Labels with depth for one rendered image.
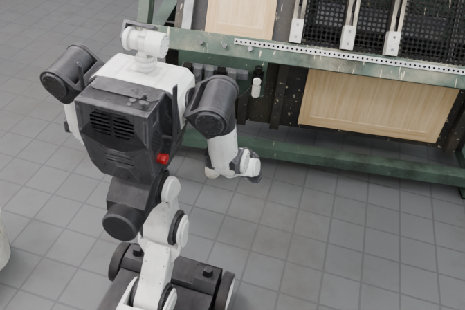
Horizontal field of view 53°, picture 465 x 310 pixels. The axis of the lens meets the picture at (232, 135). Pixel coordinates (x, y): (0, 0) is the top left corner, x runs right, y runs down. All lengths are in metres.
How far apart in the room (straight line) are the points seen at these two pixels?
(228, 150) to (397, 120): 1.91
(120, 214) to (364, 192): 1.98
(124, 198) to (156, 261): 0.57
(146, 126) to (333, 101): 1.98
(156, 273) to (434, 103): 1.97
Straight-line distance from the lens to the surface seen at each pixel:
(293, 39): 2.56
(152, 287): 2.00
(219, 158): 1.37
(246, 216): 2.75
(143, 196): 1.42
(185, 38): 2.61
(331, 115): 3.05
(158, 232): 1.82
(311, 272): 2.58
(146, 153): 1.22
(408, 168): 3.10
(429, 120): 3.16
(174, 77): 1.28
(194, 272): 2.25
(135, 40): 1.27
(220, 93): 1.22
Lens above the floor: 2.04
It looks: 38 degrees down
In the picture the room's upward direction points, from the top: 6 degrees clockwise
